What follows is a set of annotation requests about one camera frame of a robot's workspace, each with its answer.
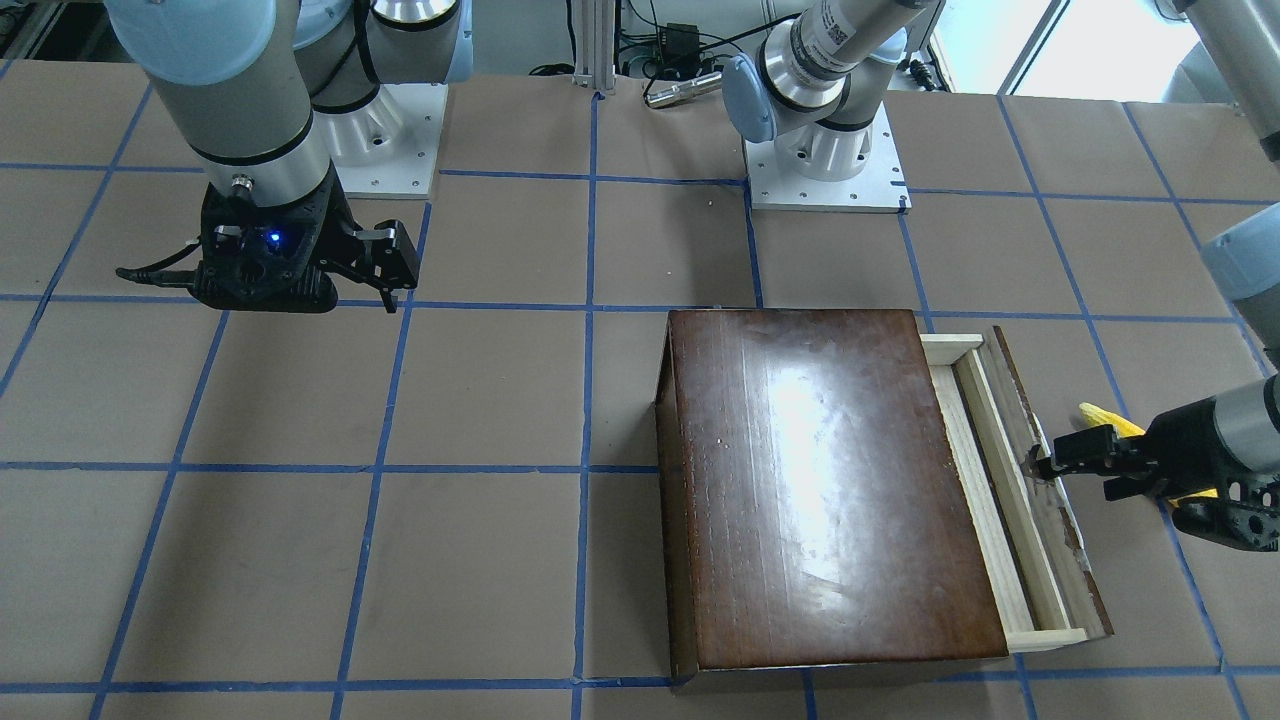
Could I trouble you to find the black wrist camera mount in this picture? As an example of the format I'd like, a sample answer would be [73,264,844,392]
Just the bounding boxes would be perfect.
[115,168,342,313]

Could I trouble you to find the black cables behind table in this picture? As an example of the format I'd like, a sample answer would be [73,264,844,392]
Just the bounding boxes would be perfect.
[529,0,801,109]

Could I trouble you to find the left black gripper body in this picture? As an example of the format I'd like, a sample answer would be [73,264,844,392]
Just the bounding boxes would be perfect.
[1142,398,1277,553]

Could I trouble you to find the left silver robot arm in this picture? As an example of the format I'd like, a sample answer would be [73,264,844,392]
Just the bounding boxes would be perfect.
[719,1,1277,553]

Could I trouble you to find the wooden drawer with white handle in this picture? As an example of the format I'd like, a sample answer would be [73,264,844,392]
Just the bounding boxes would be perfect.
[920,327,1115,653]

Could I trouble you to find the aluminium frame post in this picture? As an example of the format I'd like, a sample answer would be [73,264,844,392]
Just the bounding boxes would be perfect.
[570,1,620,97]

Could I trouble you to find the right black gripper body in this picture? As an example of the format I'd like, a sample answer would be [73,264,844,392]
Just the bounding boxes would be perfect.
[320,190,385,292]

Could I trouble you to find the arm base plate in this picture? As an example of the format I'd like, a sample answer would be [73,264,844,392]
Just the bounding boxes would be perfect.
[742,105,913,214]
[315,85,451,200]

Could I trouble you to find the dark wooden drawer cabinet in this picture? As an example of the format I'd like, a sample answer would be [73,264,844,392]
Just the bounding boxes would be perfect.
[654,309,1010,691]

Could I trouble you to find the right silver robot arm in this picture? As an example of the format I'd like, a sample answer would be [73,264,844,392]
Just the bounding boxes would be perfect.
[105,1,474,314]

